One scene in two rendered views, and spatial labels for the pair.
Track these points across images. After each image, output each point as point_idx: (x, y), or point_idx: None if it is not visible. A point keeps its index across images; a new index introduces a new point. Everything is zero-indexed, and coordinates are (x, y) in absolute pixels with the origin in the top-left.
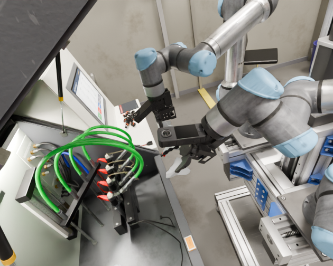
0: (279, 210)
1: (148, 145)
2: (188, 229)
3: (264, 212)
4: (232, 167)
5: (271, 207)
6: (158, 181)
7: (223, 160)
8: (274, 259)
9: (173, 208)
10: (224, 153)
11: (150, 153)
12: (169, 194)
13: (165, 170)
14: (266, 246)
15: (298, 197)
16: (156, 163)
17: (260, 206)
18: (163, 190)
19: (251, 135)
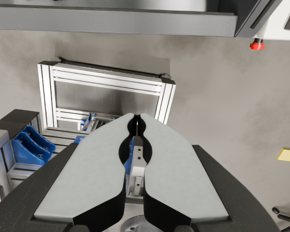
0: (29, 163)
1: None
2: None
3: (75, 135)
4: (130, 150)
5: (37, 159)
6: (182, 2)
7: (134, 151)
8: (8, 115)
9: (50, 10)
10: (132, 167)
11: (250, 6)
12: (89, 17)
13: (168, 31)
14: (25, 116)
15: None
16: (208, 15)
17: (83, 136)
18: (150, 5)
19: (126, 227)
